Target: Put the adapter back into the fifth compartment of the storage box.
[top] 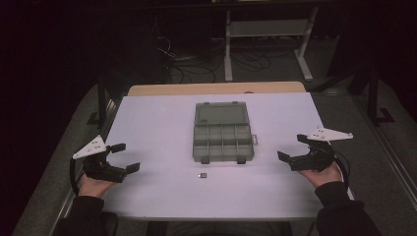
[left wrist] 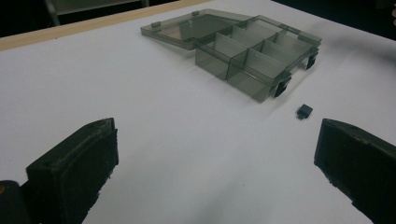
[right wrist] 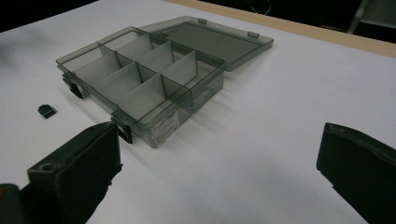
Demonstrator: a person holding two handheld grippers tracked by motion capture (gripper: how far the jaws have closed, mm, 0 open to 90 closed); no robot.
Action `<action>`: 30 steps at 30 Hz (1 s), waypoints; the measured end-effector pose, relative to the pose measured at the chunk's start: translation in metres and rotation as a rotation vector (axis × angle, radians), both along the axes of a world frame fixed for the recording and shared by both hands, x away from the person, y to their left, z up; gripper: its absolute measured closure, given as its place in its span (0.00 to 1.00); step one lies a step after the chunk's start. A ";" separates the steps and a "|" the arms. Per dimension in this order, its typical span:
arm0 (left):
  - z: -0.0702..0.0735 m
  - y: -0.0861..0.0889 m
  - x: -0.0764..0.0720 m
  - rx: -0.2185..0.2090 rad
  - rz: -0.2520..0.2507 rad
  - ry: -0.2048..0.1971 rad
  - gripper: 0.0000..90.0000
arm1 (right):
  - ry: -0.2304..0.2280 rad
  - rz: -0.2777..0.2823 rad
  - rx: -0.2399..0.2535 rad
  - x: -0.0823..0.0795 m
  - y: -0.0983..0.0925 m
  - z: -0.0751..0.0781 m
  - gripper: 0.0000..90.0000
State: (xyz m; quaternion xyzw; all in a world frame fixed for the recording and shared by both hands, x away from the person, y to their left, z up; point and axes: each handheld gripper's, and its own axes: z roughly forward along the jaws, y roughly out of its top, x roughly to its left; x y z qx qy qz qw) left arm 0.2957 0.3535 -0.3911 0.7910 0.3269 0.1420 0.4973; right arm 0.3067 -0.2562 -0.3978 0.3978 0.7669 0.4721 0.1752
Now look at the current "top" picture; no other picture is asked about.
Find black metal stand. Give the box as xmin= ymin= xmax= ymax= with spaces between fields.
xmin=86 ymin=74 xmax=114 ymax=128
xmin=366 ymin=63 xmax=396 ymax=126

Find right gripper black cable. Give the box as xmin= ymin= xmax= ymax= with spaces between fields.
xmin=333 ymin=150 xmax=352 ymax=185

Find black floor cables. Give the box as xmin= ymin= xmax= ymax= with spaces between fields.
xmin=154 ymin=34 xmax=298 ymax=85

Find white metal desk frame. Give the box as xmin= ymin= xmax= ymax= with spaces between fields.
xmin=223 ymin=6 xmax=320 ymax=83

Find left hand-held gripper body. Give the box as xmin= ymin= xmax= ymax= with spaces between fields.
xmin=72 ymin=135 xmax=129 ymax=184

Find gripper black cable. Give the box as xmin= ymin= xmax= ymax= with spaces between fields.
xmin=69 ymin=158 xmax=83 ymax=197
xmin=333 ymin=150 xmax=352 ymax=185

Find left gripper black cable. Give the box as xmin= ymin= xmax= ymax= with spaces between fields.
xmin=69 ymin=158 xmax=83 ymax=197

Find wooden table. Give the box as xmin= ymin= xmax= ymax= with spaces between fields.
xmin=126 ymin=81 xmax=308 ymax=97

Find grey plastic compartment box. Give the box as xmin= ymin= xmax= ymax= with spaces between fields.
xmin=192 ymin=100 xmax=260 ymax=165

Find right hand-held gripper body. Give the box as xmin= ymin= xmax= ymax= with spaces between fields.
xmin=289 ymin=126 xmax=354 ymax=173

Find person's right hand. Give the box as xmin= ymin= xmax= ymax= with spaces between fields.
xmin=299 ymin=161 xmax=344 ymax=189

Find person's left hand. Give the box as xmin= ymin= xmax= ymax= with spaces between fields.
xmin=78 ymin=173 xmax=118 ymax=199

